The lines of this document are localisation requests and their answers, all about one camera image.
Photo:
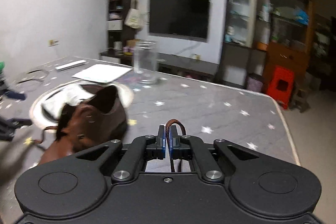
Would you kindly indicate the black flat television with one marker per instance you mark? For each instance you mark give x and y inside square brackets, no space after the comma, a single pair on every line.
[187,18]

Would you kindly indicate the white canvas tote bag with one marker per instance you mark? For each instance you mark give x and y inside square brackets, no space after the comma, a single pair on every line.
[134,18]

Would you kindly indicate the white paper sheet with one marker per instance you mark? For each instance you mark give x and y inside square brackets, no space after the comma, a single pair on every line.
[101,73]

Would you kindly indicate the white remote control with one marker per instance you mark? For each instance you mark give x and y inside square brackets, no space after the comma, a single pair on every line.
[71,65]

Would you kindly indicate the dark cubby bookshelf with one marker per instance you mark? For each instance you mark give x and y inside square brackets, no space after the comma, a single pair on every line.
[118,32]

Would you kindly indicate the brown wooden cabinet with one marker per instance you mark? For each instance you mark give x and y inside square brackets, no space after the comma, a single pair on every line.
[291,36]

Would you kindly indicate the red plastic stool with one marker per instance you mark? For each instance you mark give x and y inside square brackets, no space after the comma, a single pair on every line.
[281,85]

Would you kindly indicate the round black induction cooktop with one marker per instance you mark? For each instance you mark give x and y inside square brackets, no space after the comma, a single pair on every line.
[40,117]

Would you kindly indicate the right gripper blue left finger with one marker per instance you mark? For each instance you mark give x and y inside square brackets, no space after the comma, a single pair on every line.
[136,155]

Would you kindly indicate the white folded towel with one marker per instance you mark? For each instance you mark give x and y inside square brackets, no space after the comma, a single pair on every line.
[71,94]

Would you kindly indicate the brown leather shoe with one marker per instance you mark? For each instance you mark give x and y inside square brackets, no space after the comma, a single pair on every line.
[92,122]

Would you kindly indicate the glass display cabinet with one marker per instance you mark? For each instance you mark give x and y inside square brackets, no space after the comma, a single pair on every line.
[239,55]

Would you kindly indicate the small wooden stool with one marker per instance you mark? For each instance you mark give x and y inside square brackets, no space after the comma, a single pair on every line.
[299,97]

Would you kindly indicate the purple patterned bin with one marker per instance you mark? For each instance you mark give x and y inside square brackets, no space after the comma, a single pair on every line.
[255,83]

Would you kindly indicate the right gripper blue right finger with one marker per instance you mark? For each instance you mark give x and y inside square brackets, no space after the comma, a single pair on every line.
[199,156]

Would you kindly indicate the clear glass mug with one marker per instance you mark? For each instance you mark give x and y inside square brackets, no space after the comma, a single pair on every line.
[145,62]

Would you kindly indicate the brown shoelace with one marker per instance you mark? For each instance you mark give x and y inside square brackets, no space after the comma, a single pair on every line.
[176,132]

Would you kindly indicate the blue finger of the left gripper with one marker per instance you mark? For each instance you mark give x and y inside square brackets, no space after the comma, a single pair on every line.
[13,95]
[9,126]

